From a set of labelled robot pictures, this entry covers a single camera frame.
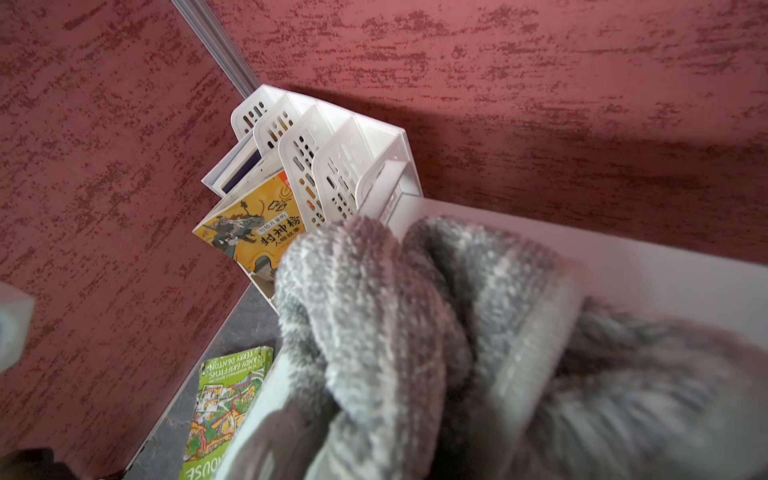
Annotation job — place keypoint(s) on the green illustrated book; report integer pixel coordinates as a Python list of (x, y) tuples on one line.
[(227, 388)]

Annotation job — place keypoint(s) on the white two-tier bookshelf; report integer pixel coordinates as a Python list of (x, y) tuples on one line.
[(630, 270)]

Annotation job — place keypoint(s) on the white plastic file organizer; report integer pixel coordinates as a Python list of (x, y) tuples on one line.
[(334, 157)]

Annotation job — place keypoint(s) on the yellow illustrated children's book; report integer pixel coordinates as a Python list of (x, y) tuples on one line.
[(254, 228)]

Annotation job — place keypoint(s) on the grey patterned cloth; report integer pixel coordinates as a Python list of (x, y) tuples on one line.
[(480, 360)]

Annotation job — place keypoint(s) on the left aluminium corner post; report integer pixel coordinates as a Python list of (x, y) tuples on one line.
[(206, 26)]

